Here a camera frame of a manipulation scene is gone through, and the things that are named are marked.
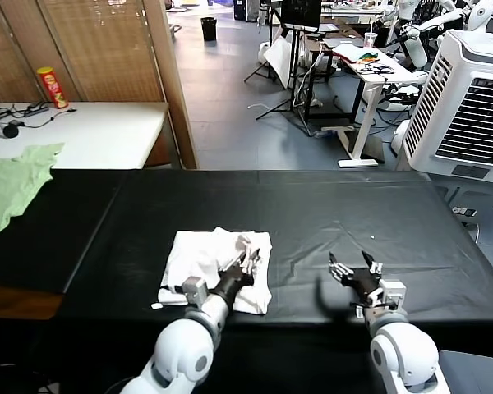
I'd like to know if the white leaning board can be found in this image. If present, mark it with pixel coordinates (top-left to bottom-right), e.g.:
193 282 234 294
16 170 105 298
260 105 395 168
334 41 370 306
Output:
265 35 299 89

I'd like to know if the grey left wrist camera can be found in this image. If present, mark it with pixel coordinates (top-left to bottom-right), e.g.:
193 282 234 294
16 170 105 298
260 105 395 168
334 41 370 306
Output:
182 277 210 307

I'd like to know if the black trash bin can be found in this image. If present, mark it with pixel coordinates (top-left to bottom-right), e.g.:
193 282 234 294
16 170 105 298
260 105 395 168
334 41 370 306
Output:
200 16 218 41

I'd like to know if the black monitor on tripod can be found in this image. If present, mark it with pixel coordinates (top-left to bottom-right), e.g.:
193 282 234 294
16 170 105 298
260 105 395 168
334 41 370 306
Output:
244 0 324 120

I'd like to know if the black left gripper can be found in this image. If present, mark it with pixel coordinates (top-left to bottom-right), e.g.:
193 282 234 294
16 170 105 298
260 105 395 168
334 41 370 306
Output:
215 245 265 303

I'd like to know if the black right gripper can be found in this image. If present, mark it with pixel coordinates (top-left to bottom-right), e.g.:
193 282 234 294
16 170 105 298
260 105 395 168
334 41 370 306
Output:
328 250 385 307

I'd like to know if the white air cooler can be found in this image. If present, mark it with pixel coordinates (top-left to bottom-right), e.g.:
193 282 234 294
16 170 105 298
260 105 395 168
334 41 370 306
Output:
396 29 493 225

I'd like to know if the white humanoid robot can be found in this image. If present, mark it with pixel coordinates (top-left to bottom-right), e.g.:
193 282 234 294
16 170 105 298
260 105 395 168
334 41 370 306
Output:
388 0 431 69
418 0 493 34

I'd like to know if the red chips can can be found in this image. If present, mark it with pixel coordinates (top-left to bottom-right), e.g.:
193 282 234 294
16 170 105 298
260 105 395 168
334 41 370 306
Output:
35 66 70 109

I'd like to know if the white standing desk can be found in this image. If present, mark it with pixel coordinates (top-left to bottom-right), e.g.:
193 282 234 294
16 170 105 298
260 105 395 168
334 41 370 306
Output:
322 36 420 168

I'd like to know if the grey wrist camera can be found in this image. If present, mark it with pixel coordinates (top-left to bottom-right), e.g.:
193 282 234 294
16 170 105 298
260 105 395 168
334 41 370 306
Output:
182 277 210 307
380 280 407 311

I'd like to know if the thin black cable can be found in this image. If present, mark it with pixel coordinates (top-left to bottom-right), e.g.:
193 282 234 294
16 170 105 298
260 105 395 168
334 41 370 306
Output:
0 104 77 129

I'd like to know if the wooden bamboo partition screen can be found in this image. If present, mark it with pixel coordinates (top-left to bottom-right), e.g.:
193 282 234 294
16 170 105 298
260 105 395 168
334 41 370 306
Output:
0 0 198 170

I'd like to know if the black table cloth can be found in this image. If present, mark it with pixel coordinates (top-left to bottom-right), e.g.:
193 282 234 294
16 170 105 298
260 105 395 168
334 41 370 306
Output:
0 168 493 358

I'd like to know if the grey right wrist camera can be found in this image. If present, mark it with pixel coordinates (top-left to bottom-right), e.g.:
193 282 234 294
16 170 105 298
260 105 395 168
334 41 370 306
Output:
380 280 407 311

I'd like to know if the light green t-shirt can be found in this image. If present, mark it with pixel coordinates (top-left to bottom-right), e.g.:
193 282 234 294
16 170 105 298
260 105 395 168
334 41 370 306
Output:
0 142 66 247

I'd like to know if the white side table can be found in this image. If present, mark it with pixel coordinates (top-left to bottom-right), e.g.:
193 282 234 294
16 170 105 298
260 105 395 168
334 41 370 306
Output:
0 101 170 170

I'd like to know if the white printed t-shirt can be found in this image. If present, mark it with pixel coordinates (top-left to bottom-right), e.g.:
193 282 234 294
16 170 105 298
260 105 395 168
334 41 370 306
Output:
150 227 274 316

